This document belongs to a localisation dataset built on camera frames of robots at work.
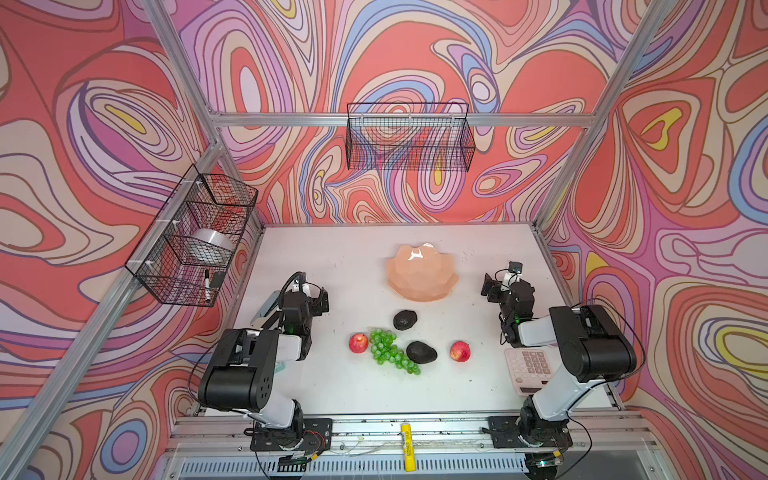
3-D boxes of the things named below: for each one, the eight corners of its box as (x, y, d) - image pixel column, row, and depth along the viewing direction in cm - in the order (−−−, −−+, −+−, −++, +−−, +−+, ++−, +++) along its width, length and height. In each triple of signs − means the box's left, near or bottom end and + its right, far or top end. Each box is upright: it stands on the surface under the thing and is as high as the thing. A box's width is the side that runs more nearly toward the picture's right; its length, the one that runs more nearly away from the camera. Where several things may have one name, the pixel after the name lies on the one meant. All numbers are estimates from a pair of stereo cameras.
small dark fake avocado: (393, 330, 93) (393, 324, 90) (393, 316, 96) (393, 310, 93) (416, 330, 93) (417, 324, 90) (415, 316, 96) (416, 310, 93)
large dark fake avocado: (407, 364, 86) (407, 359, 82) (406, 347, 89) (407, 341, 86) (435, 364, 86) (438, 359, 82) (434, 347, 89) (436, 341, 86)
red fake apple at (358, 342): (349, 353, 87) (348, 349, 85) (350, 337, 90) (349, 333, 88) (368, 353, 87) (367, 349, 85) (368, 337, 90) (368, 333, 88)
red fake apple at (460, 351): (451, 363, 86) (453, 358, 83) (448, 345, 90) (451, 340, 87) (469, 363, 86) (472, 358, 83) (466, 345, 90) (468, 340, 87)
